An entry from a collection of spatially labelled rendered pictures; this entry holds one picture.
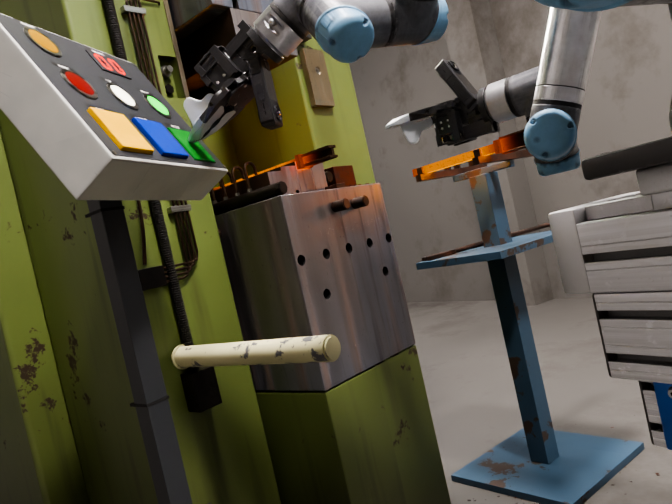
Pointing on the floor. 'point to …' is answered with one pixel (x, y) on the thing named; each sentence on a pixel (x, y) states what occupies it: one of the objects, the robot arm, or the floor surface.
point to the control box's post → (139, 352)
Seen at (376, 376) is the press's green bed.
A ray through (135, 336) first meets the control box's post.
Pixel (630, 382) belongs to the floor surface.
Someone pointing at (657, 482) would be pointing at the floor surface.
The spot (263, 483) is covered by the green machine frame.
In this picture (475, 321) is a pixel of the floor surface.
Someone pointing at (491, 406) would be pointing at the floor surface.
